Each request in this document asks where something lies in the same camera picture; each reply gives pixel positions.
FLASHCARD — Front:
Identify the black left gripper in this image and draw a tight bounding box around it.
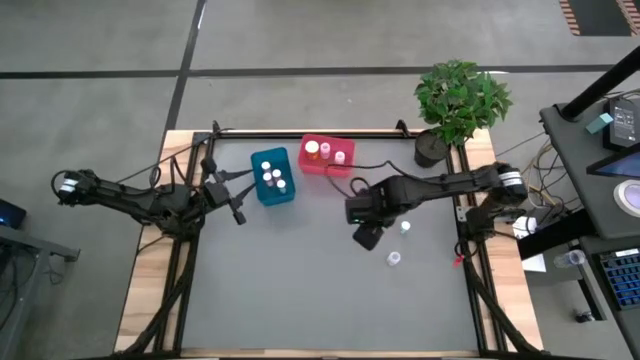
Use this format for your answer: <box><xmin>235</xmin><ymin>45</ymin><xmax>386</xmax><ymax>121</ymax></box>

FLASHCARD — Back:
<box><xmin>201</xmin><ymin>157</ymin><xmax>258</xmax><ymax>227</ymax></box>

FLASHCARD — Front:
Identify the teal plastic bin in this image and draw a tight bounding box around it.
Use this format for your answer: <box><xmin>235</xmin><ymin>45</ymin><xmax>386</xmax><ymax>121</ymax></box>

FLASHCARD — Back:
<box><xmin>249</xmin><ymin>146</ymin><xmax>297</xmax><ymax>207</ymax></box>

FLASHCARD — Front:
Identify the pink plastic bin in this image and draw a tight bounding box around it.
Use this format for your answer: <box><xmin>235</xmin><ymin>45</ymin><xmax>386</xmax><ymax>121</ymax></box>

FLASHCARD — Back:
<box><xmin>297</xmin><ymin>133</ymin><xmax>356</xmax><ymax>180</ymax></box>

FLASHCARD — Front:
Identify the green potted plant black pot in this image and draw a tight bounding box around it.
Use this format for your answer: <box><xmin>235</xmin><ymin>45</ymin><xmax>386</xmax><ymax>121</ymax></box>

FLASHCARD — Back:
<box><xmin>413</xmin><ymin>58</ymin><xmax>514</xmax><ymax>170</ymax></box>

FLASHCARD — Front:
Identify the white paper sheet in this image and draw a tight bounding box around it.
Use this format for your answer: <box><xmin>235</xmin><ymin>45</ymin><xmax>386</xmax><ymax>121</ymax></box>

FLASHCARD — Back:
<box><xmin>512</xmin><ymin>215</ymin><xmax>539</xmax><ymax>239</ymax></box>
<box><xmin>519</xmin><ymin>252</ymin><xmax>549</xmax><ymax>274</ymax></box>

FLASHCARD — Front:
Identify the clear plastic water bottle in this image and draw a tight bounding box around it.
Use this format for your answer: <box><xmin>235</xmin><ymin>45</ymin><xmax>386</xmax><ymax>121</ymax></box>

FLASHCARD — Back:
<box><xmin>552</xmin><ymin>248</ymin><xmax>586</xmax><ymax>270</ymax></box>

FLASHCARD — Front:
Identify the dark grey side desk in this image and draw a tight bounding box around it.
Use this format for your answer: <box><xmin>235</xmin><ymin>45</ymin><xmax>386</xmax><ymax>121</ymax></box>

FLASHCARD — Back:
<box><xmin>517</xmin><ymin>97</ymin><xmax>640</xmax><ymax>360</ymax></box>

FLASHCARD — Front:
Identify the grey metal table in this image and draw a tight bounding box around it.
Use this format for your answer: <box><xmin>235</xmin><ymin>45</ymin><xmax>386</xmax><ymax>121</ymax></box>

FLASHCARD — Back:
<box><xmin>0</xmin><ymin>224</ymin><xmax>81</xmax><ymax>360</ymax></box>

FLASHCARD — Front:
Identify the dark device blue light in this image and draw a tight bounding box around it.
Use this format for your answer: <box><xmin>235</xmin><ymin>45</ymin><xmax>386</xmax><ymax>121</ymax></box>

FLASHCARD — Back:
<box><xmin>0</xmin><ymin>198</ymin><xmax>27</xmax><ymax>230</ymax></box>

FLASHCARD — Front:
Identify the small teal box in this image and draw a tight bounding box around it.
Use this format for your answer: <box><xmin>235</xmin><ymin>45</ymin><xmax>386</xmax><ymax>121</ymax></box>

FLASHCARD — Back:
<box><xmin>585</xmin><ymin>112</ymin><xmax>614</xmax><ymax>135</ymax></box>

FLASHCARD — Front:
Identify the tilted blue screen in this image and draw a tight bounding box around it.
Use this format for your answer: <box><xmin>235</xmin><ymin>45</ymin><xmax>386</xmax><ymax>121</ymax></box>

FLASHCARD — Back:
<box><xmin>585</xmin><ymin>149</ymin><xmax>640</xmax><ymax>179</ymax></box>

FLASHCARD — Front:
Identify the black round pole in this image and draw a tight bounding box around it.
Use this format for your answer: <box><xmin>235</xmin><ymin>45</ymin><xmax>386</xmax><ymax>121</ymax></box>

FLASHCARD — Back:
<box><xmin>558</xmin><ymin>44</ymin><xmax>640</xmax><ymax>122</ymax></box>

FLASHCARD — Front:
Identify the backlit black keyboard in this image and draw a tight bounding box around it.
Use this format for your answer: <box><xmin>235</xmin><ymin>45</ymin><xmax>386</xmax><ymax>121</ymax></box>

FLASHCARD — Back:
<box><xmin>597</xmin><ymin>247</ymin><xmax>640</xmax><ymax>311</ymax></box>

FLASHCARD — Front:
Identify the white round disc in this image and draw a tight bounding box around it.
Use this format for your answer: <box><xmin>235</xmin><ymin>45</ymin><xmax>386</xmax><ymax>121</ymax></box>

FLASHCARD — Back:
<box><xmin>612</xmin><ymin>178</ymin><xmax>640</xmax><ymax>219</ymax></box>

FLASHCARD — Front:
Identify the black power adapter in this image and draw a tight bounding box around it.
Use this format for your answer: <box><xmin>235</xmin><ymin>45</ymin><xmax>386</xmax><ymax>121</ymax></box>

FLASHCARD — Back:
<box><xmin>602</xmin><ymin>97</ymin><xmax>640</xmax><ymax>151</ymax></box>

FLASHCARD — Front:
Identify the black striped floor mat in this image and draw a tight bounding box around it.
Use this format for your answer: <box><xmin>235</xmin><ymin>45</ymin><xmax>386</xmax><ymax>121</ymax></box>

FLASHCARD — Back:
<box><xmin>617</xmin><ymin>0</ymin><xmax>640</xmax><ymax>24</ymax></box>
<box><xmin>558</xmin><ymin>0</ymin><xmax>621</xmax><ymax>37</ymax></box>

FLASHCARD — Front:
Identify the bundle of floor cables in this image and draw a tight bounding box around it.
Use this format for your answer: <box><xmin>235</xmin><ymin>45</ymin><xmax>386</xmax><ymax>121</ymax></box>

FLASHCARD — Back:
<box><xmin>494</xmin><ymin>129</ymin><xmax>571</xmax><ymax>201</ymax></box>

